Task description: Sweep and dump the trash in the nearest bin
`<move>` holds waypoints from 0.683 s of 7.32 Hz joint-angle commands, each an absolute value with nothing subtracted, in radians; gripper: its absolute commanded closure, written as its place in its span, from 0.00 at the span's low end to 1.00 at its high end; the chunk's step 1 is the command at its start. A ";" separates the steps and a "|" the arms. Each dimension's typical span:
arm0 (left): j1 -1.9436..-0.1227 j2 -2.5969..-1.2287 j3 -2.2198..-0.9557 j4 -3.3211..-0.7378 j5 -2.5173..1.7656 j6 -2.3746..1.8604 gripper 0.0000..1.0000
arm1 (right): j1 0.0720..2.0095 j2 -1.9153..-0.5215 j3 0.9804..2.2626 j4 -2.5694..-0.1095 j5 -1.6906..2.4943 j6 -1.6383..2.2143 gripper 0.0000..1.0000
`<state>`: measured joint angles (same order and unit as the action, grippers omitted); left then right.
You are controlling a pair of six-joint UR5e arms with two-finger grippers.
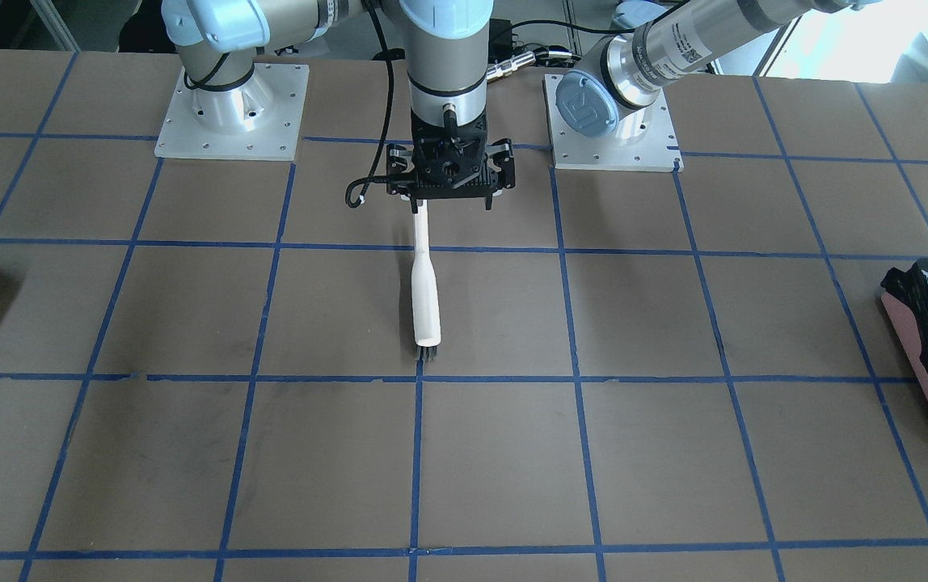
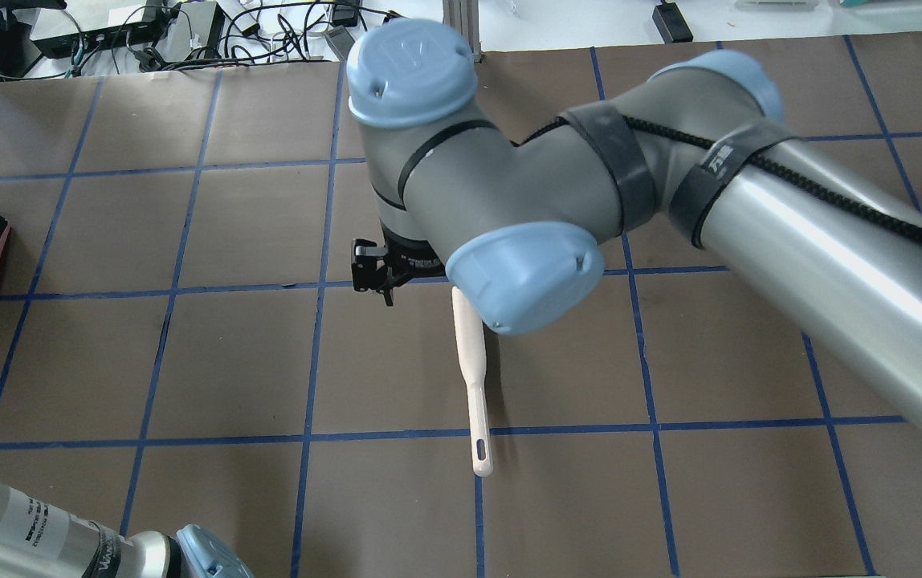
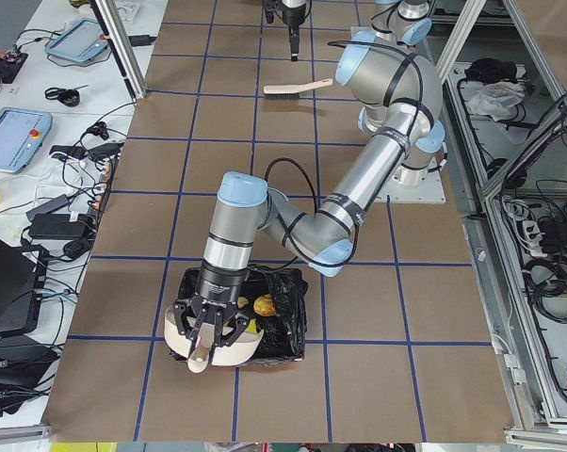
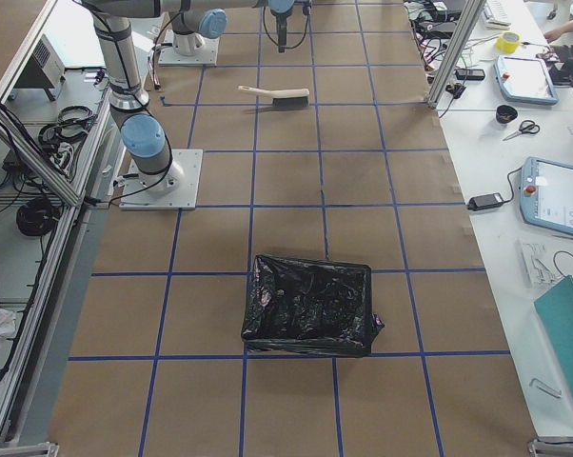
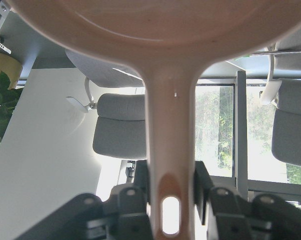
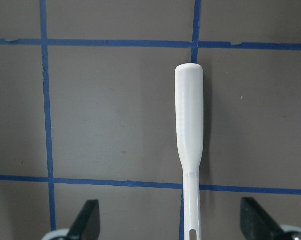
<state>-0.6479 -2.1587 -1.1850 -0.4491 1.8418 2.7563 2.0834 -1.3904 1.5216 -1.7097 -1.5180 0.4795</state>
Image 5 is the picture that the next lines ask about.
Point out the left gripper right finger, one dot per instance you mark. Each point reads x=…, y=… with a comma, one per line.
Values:
x=223, y=212

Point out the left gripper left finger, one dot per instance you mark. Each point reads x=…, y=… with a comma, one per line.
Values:
x=127, y=205

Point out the beige plastic dustpan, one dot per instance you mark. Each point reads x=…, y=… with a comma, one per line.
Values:
x=169, y=43

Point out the grey office chair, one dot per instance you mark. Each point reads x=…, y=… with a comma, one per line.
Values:
x=285, y=94
x=120, y=130

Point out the white desk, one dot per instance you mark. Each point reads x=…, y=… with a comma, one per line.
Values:
x=46, y=155

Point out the green potted plant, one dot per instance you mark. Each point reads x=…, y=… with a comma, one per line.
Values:
x=8, y=102

